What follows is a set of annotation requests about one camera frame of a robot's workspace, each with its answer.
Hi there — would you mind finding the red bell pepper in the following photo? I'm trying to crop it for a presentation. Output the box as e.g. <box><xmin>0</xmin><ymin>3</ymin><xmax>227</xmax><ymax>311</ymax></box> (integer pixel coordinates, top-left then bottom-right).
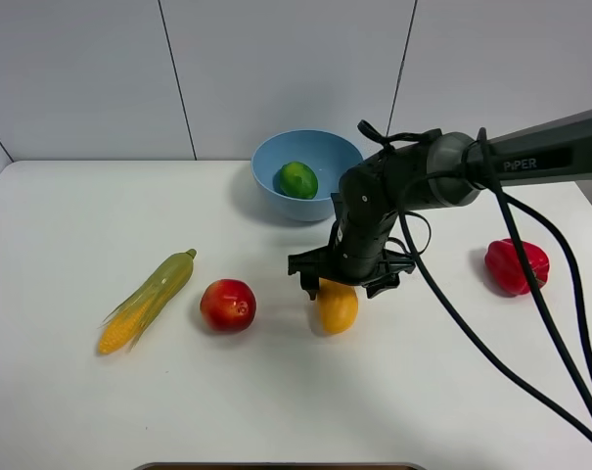
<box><xmin>484</xmin><ymin>239</ymin><xmax>550</xmax><ymax>296</ymax></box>

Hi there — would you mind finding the blue plastic bowl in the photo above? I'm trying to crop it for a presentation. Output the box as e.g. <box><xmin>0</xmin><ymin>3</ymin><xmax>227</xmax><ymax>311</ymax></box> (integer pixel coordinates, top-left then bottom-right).
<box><xmin>250</xmin><ymin>129</ymin><xmax>363</xmax><ymax>222</ymax></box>

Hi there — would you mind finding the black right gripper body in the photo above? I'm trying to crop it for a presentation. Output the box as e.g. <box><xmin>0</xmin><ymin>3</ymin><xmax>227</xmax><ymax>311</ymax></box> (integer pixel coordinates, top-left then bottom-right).
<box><xmin>288</xmin><ymin>193</ymin><xmax>416</xmax><ymax>287</ymax></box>

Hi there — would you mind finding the corn cob with husk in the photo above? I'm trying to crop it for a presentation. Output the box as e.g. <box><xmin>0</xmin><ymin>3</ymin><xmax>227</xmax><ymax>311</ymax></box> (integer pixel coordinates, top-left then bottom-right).
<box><xmin>96</xmin><ymin>249</ymin><xmax>197</xmax><ymax>355</ymax></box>

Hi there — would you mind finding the yellow mango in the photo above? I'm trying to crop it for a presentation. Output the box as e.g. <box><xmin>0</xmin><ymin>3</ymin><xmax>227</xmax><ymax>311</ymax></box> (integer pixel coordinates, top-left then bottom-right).
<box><xmin>316</xmin><ymin>279</ymin><xmax>358</xmax><ymax>335</ymax></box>

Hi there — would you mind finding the green lime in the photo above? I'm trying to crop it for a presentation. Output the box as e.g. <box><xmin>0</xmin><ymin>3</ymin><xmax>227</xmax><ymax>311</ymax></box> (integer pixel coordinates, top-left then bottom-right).
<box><xmin>278</xmin><ymin>162</ymin><xmax>318</xmax><ymax>200</ymax></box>

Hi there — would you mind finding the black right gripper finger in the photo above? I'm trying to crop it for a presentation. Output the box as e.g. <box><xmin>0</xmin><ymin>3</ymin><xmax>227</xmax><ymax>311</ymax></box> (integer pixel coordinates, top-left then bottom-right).
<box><xmin>365</xmin><ymin>273</ymin><xmax>400</xmax><ymax>299</ymax></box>
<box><xmin>300</xmin><ymin>273</ymin><xmax>320</xmax><ymax>301</ymax></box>

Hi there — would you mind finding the red apple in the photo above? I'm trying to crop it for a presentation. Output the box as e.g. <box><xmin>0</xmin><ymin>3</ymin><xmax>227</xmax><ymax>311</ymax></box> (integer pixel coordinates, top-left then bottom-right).
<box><xmin>200</xmin><ymin>279</ymin><xmax>256</xmax><ymax>333</ymax></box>

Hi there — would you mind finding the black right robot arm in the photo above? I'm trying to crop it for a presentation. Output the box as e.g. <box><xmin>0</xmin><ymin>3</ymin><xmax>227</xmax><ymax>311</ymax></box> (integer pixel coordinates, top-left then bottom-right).
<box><xmin>288</xmin><ymin>110</ymin><xmax>592</xmax><ymax>298</ymax></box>

